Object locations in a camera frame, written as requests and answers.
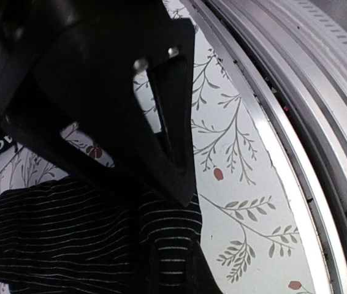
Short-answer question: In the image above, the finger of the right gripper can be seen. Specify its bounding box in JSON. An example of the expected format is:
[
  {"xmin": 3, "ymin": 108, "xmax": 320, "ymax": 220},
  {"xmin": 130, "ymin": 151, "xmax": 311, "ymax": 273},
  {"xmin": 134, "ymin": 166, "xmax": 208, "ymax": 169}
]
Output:
[{"xmin": 0, "ymin": 1, "xmax": 196, "ymax": 206}]

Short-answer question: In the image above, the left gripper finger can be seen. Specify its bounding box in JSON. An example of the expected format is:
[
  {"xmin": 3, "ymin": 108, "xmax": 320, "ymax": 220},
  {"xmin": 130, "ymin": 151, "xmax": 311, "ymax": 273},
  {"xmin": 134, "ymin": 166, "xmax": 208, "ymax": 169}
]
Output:
[{"xmin": 148, "ymin": 238, "xmax": 221, "ymax": 294}]

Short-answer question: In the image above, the front aluminium rail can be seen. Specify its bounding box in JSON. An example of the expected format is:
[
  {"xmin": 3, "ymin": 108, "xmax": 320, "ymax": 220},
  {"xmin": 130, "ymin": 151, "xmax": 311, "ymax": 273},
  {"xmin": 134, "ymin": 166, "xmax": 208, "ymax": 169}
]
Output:
[{"xmin": 187, "ymin": 1, "xmax": 347, "ymax": 293}]

